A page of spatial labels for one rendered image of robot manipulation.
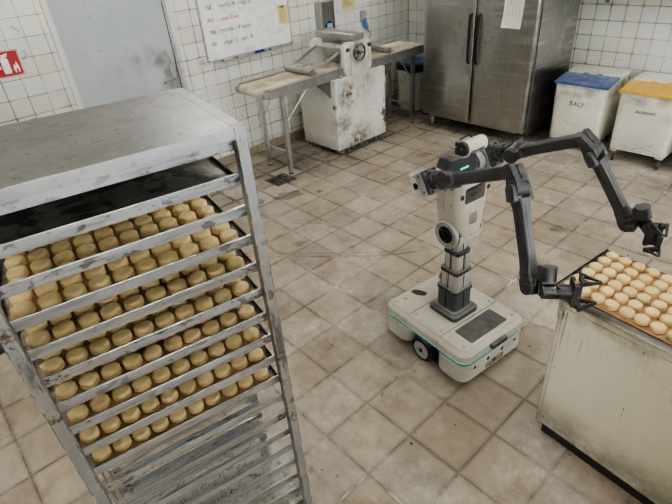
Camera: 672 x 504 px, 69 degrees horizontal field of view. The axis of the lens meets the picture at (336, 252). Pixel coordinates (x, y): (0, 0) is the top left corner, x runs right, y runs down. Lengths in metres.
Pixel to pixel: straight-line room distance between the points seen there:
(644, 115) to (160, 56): 4.69
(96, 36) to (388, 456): 4.27
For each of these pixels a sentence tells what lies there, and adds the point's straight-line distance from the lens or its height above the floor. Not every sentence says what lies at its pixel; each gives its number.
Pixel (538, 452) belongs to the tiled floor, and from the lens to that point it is 2.76.
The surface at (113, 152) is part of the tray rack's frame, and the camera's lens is 1.18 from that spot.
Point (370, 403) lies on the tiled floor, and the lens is 2.84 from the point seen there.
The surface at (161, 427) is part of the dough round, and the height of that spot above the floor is 0.97.
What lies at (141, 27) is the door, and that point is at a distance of 5.40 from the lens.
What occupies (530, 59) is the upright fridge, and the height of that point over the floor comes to 0.96.
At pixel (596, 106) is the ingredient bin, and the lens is 5.79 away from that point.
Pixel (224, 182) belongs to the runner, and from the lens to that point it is 1.26.
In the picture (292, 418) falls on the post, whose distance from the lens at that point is 1.81.
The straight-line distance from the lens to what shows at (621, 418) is 2.44.
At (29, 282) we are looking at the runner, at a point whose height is 1.59.
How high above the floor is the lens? 2.18
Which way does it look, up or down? 33 degrees down
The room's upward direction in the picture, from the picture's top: 5 degrees counter-clockwise
